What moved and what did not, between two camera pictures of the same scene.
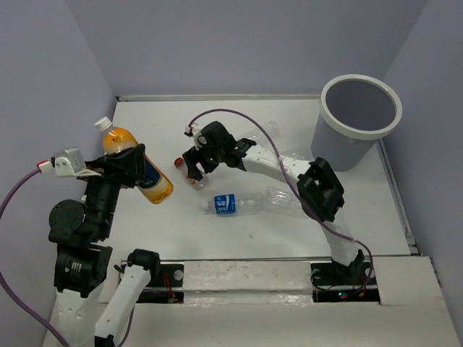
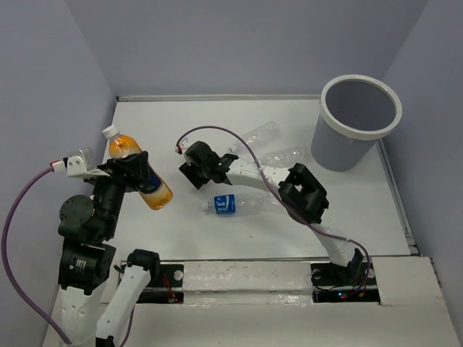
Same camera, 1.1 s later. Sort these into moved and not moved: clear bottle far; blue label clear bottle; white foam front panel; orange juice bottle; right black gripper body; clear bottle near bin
Moved: orange juice bottle; right black gripper body
Not moved: white foam front panel; clear bottle near bin; blue label clear bottle; clear bottle far
